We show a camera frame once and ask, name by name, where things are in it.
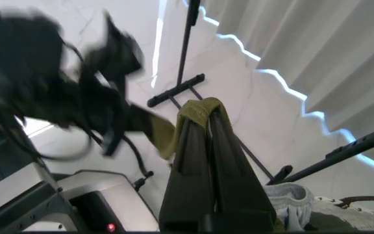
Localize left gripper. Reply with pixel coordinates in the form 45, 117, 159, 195
76, 73, 133, 157

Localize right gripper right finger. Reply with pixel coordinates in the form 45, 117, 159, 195
208, 108, 278, 232

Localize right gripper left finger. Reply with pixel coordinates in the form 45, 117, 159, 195
158, 117, 215, 232

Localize green garment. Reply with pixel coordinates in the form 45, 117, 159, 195
147, 96, 240, 161

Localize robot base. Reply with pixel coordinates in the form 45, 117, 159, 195
0, 129, 160, 233

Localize black clothes rack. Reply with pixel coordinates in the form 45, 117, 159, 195
147, 0, 374, 186

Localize white laundry basket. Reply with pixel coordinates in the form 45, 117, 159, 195
303, 194, 374, 232

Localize pale grey shorts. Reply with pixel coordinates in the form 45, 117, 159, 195
264, 183, 315, 232

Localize white curtain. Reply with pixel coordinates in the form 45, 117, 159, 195
202, 0, 374, 193

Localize black cable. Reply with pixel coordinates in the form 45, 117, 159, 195
121, 135, 155, 192

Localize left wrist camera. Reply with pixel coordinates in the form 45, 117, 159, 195
84, 12, 144, 86

